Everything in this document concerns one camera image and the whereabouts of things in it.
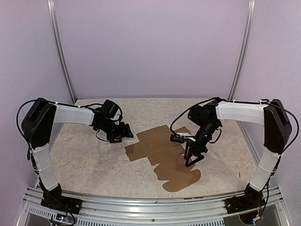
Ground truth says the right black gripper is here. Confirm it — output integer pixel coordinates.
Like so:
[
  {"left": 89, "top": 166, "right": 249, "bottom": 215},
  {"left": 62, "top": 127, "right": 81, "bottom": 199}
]
[{"left": 184, "top": 121, "right": 219, "bottom": 167}]

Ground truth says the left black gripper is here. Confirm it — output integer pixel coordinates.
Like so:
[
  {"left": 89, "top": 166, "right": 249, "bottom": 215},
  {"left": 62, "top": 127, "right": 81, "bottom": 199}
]
[{"left": 98, "top": 119, "right": 134, "bottom": 143}]

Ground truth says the brown cardboard box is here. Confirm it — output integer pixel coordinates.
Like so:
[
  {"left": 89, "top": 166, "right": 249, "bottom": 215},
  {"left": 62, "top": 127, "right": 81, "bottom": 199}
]
[{"left": 125, "top": 125, "right": 201, "bottom": 192}]

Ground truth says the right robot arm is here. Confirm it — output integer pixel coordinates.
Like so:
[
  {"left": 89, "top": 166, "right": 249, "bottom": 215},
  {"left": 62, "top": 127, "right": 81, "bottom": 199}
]
[{"left": 184, "top": 97, "right": 292, "bottom": 209}]

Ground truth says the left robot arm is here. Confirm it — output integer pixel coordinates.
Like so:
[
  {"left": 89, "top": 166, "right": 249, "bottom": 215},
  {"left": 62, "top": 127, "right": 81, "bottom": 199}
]
[{"left": 17, "top": 98, "right": 134, "bottom": 210}]

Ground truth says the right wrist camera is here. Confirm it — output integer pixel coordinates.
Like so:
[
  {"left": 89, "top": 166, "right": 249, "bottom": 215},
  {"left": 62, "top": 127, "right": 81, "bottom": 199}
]
[{"left": 170, "top": 132, "right": 196, "bottom": 144}]

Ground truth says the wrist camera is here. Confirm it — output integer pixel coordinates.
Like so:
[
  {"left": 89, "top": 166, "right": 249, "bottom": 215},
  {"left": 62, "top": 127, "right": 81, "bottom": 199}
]
[
  {"left": 101, "top": 99, "right": 123, "bottom": 121},
  {"left": 170, "top": 132, "right": 196, "bottom": 144}
]

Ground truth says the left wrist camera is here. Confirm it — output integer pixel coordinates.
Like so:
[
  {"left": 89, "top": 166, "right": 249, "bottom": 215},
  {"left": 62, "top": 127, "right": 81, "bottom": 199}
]
[{"left": 101, "top": 99, "right": 123, "bottom": 121}]

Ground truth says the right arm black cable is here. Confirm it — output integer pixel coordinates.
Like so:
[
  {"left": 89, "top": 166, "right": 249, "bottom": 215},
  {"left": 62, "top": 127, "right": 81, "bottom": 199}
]
[{"left": 169, "top": 97, "right": 222, "bottom": 144}]

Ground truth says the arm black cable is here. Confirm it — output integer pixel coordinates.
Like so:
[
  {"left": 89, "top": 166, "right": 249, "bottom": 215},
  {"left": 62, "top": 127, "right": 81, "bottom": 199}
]
[
  {"left": 169, "top": 97, "right": 222, "bottom": 144},
  {"left": 16, "top": 100, "right": 48, "bottom": 146}
]

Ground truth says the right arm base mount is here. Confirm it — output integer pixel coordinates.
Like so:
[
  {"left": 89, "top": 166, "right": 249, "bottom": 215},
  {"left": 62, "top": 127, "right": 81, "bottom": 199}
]
[{"left": 225, "top": 195, "right": 265, "bottom": 214}]

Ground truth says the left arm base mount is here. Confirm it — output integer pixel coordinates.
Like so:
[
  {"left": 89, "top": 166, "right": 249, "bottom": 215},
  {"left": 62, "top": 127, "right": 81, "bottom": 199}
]
[{"left": 40, "top": 196, "right": 82, "bottom": 215}]

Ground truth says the front aluminium rail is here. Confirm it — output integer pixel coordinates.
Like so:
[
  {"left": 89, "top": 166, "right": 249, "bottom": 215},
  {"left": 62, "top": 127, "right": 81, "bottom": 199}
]
[{"left": 14, "top": 186, "right": 292, "bottom": 226}]

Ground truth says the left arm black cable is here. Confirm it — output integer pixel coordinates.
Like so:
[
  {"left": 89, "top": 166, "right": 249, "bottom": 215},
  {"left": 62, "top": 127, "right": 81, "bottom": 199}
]
[{"left": 16, "top": 100, "right": 48, "bottom": 146}]

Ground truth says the left aluminium frame post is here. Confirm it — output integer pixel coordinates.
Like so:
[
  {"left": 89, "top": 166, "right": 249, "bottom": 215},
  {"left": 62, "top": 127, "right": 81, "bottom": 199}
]
[{"left": 47, "top": 0, "right": 77, "bottom": 104}]

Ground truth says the aluminium frame post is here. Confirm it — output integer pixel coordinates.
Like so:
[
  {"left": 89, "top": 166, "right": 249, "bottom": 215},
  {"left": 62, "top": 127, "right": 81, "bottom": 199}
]
[
  {"left": 47, "top": 0, "right": 77, "bottom": 104},
  {"left": 228, "top": 0, "right": 256, "bottom": 101}
]

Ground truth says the right aluminium frame post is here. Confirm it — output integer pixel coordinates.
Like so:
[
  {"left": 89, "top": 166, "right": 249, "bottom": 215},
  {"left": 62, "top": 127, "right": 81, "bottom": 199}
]
[{"left": 228, "top": 0, "right": 256, "bottom": 101}]

